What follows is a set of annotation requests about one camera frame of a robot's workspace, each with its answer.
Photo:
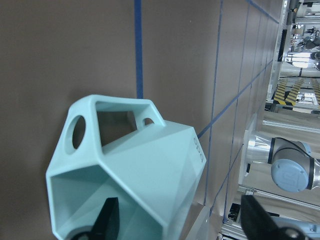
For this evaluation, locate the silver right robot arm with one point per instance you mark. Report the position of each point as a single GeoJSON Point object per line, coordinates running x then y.
{"type": "Point", "coordinates": [292, 168]}

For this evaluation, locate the teal faceted cup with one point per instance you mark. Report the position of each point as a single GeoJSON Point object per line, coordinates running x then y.
{"type": "Point", "coordinates": [153, 171]}

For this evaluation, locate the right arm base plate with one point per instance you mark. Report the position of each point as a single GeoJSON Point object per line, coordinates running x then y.
{"type": "Point", "coordinates": [244, 161]}

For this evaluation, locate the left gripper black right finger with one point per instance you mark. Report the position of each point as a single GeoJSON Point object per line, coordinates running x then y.
{"type": "Point", "coordinates": [257, 224]}

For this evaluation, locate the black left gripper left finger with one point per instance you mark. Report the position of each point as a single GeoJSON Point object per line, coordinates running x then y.
{"type": "Point", "coordinates": [106, 225]}

